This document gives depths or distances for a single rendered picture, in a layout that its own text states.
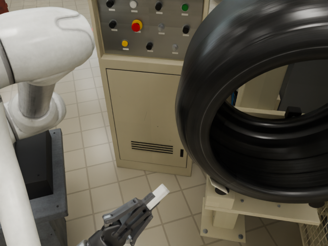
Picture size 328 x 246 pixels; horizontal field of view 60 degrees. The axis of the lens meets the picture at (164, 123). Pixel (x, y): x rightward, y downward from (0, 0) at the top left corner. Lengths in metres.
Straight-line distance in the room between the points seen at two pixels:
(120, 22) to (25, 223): 1.09
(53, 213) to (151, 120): 0.80
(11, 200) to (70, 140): 1.81
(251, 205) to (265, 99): 0.39
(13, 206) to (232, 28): 0.55
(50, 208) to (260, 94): 0.92
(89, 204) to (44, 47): 1.51
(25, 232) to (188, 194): 1.48
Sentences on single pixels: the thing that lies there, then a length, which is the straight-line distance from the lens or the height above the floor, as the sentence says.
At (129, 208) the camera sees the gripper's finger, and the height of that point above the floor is 1.01.
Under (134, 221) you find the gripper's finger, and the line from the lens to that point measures 0.79.
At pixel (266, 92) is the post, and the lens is 1.12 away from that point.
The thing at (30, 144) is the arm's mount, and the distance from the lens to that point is 1.36.
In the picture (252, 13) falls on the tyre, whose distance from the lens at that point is 0.60.
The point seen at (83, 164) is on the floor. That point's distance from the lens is 2.22.
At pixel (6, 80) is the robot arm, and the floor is 1.34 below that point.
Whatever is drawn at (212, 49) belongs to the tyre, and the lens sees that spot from 0.60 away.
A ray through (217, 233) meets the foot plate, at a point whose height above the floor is 0.01.
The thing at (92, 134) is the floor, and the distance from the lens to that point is 2.43.
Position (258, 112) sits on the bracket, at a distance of 1.15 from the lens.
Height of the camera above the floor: 1.65
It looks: 42 degrees down
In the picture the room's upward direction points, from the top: straight up
